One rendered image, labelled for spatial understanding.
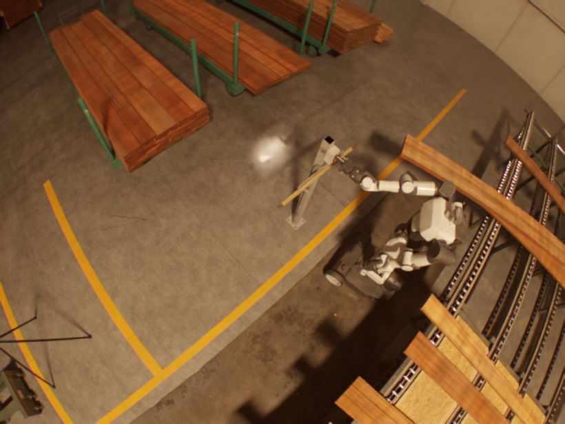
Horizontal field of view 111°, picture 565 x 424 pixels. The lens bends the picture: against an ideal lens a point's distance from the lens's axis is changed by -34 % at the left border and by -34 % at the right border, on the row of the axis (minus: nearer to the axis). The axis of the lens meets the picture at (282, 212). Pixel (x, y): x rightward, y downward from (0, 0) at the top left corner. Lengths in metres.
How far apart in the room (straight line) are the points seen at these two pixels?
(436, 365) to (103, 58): 4.68
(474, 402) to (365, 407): 0.96
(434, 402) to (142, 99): 3.71
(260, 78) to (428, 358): 3.20
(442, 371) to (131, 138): 3.21
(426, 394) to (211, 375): 1.77
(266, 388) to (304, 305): 0.84
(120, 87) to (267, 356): 3.11
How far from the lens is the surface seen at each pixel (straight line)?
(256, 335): 2.68
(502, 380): 2.80
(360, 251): 2.83
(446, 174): 2.79
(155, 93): 3.21
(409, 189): 1.85
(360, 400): 2.00
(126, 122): 3.01
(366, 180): 1.83
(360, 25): 4.53
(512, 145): 4.16
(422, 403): 2.30
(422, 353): 2.19
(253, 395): 2.73
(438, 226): 1.77
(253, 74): 3.55
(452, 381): 2.38
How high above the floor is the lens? 2.69
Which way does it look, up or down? 64 degrees down
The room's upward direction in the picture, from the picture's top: 17 degrees clockwise
